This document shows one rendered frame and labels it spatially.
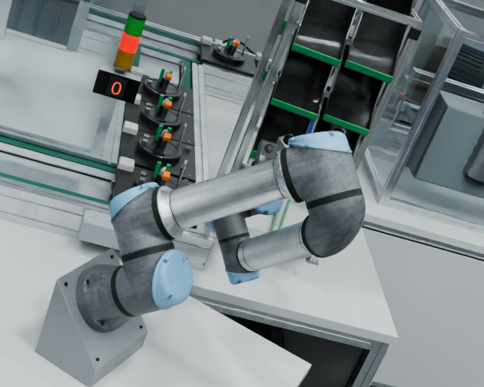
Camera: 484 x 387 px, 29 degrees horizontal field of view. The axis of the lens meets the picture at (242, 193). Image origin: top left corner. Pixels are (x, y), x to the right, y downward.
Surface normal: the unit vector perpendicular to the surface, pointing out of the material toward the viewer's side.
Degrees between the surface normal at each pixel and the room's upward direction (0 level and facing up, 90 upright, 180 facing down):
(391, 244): 90
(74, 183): 0
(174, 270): 52
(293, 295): 0
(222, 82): 90
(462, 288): 90
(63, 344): 90
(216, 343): 0
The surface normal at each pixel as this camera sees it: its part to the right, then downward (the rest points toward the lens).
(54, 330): -0.44, 0.27
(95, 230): 0.06, 0.48
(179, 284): 0.85, -0.14
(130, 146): 0.32, -0.84
